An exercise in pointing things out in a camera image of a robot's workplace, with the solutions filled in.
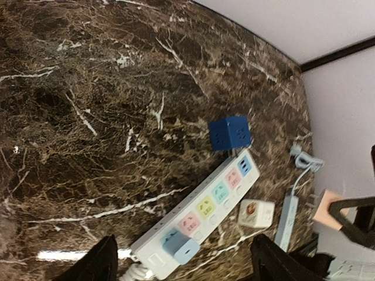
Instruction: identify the right black frame post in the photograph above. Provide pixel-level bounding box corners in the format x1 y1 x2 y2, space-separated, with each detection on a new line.
301 36 375 73

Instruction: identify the white coiled cable with plug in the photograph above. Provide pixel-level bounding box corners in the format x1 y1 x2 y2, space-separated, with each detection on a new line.
121 254 156 281

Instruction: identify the light blue plug adapter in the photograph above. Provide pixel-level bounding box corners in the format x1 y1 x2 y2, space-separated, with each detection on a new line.
161 228 200 265

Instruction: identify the white cube socket adapter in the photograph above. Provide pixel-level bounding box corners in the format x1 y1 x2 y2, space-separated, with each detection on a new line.
238 199 275 228

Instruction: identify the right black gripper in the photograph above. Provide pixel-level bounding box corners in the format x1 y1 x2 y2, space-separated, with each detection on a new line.
328 145 375 251

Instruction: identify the white multicolour power strip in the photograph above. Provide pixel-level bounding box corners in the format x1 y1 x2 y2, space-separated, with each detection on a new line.
131 149 260 280

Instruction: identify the pink plug adapter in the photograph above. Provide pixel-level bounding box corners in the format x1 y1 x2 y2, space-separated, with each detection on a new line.
309 189 346 233

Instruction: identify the light blue power cable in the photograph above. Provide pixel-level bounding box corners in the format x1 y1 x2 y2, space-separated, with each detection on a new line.
289 145 325 197

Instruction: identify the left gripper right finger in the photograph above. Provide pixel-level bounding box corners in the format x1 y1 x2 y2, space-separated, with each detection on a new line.
250 234 324 281

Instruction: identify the light blue power strip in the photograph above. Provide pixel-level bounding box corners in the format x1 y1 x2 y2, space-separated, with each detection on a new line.
274 195 298 252

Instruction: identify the dark blue cube socket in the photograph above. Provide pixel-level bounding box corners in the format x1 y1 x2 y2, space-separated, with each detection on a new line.
208 116 252 152

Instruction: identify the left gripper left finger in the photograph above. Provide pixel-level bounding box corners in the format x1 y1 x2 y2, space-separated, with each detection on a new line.
53 235 118 281

